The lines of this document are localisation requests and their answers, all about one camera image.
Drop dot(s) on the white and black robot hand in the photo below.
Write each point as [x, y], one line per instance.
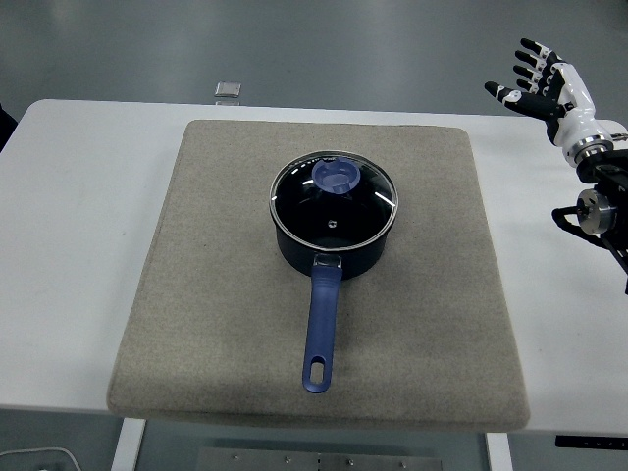
[571, 115]

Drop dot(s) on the glass pot lid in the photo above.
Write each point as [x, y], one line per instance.
[343, 216]

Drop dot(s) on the black table control panel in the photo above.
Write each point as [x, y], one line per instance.
[589, 441]

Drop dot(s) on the small silver floor plate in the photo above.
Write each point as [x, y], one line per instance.
[228, 89]

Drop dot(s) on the white table leg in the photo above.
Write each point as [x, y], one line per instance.
[498, 454]
[128, 444]

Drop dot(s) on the beige fabric mat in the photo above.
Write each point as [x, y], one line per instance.
[196, 294]

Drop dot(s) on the grey metal plate with screws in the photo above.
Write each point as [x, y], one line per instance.
[294, 461]

